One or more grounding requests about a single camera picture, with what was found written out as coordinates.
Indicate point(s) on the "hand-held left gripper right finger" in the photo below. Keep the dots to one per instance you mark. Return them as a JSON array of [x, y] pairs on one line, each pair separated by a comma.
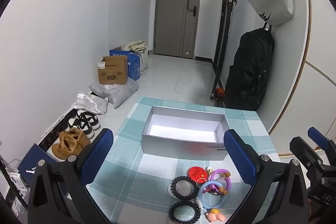
[[240, 155]]

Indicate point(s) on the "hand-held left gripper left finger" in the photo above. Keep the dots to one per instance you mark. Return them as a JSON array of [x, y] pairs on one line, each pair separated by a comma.
[[101, 153]]

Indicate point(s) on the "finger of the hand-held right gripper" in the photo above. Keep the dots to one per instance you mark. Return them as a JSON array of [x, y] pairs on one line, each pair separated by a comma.
[[304, 148], [319, 138]]

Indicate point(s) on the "red round badge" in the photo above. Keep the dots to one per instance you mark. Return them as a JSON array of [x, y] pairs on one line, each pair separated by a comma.
[[195, 174]]

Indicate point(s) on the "grey cardboard box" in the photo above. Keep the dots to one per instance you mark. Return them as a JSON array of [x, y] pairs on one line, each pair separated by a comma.
[[183, 148]]

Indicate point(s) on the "pink pig charm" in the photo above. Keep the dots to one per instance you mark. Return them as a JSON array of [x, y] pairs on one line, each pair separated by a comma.
[[216, 216]]

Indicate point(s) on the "brown boot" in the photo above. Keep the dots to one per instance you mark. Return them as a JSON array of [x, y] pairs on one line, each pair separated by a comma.
[[77, 137], [63, 150]]

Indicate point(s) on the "white black sneaker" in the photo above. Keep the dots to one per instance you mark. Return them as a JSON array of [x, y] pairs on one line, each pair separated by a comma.
[[90, 119], [81, 128]]

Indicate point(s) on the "small yellow charm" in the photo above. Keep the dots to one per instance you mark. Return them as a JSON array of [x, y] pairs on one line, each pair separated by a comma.
[[209, 170]]

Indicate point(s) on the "silver plastic package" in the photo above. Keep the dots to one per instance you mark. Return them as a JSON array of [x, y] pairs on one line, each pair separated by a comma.
[[90, 103]]

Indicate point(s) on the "black marble board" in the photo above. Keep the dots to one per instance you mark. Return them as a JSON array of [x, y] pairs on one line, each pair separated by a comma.
[[52, 132]]

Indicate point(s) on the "teal checked tablecloth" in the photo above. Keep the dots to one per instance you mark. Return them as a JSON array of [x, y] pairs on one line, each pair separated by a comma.
[[147, 187]]

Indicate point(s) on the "grey plastic package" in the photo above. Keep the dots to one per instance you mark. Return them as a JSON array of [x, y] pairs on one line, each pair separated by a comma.
[[118, 92]]

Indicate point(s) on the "orange black tool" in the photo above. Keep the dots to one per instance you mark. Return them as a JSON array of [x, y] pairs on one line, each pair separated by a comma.
[[220, 92]]

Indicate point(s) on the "dark blue flat box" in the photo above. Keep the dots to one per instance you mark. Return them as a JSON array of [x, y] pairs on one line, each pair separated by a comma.
[[31, 161]]

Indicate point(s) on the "white wood-trimmed panel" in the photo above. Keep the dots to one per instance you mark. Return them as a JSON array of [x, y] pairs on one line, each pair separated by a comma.
[[309, 69]]

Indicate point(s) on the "brown cardboard box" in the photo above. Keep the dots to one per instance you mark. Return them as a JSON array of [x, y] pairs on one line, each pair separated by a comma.
[[113, 71]]

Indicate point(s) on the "black backpack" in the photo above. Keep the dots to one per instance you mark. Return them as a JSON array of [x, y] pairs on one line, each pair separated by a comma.
[[249, 69]]

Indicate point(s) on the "white device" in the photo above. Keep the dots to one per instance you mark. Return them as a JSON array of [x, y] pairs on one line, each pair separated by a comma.
[[18, 180]]

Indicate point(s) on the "blue cardboard box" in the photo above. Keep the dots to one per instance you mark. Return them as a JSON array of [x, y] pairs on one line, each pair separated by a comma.
[[134, 66]]

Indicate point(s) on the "beige cloth bag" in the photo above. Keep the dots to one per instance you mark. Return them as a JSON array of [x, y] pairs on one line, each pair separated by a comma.
[[136, 45]]

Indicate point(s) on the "black metal rack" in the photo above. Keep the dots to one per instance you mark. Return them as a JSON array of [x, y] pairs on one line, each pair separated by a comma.
[[225, 29]]

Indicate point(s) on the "grey door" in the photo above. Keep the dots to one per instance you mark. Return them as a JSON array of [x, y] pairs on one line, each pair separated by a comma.
[[170, 16]]

